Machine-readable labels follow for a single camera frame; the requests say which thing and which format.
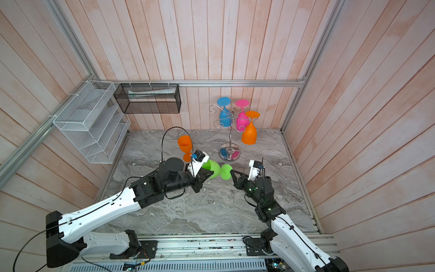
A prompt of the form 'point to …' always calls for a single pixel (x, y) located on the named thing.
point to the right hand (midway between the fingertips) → (231, 171)
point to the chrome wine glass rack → (230, 152)
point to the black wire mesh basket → (148, 98)
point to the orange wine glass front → (186, 145)
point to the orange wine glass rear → (249, 135)
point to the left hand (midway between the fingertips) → (211, 176)
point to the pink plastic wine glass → (243, 120)
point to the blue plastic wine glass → (225, 115)
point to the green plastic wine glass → (224, 171)
